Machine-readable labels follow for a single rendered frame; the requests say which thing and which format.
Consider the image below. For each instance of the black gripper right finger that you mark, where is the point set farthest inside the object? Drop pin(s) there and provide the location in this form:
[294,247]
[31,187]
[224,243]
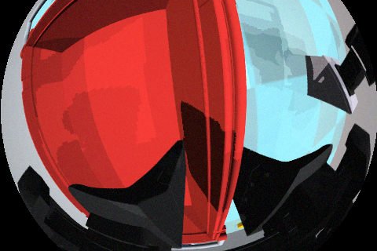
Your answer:
[264,184]

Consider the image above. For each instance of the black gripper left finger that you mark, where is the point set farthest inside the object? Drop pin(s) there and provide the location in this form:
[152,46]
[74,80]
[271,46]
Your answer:
[156,201]

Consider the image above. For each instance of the yellow flat cylinder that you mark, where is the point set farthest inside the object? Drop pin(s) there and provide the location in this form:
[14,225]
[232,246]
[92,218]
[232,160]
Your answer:
[240,225]

